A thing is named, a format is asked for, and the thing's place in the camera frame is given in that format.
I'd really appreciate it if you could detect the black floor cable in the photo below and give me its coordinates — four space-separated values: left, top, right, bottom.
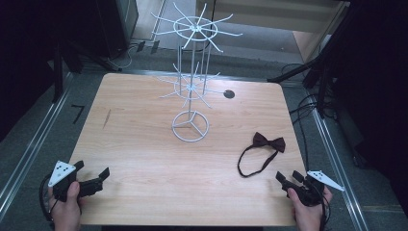
288 62 331 171

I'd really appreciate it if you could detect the metal floor rail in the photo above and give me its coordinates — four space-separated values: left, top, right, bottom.
0 71 75 222
310 95 370 231

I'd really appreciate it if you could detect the black metal stand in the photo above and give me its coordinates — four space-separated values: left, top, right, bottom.
267 0 364 119
51 38 123 104

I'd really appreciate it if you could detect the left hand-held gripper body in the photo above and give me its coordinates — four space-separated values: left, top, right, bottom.
47 160 104 203

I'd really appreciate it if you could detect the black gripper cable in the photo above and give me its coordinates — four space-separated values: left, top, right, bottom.
318 189 332 231
38 173 56 223

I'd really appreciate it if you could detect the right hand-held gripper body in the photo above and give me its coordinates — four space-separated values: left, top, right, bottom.
281 169 346 207

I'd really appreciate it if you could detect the white wire display rack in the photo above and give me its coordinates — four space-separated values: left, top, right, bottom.
149 2 243 143

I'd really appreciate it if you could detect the dark cabinet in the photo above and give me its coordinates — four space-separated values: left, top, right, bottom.
94 0 140 60

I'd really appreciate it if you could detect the person's left hand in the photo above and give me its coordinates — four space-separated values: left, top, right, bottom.
47 180 83 231

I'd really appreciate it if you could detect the person's right hand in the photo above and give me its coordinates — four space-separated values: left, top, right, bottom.
286 186 334 231

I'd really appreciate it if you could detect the white floor cable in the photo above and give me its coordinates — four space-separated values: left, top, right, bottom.
106 43 140 70

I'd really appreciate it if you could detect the dark red bow tie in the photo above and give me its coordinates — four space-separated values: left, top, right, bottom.
237 131 287 179

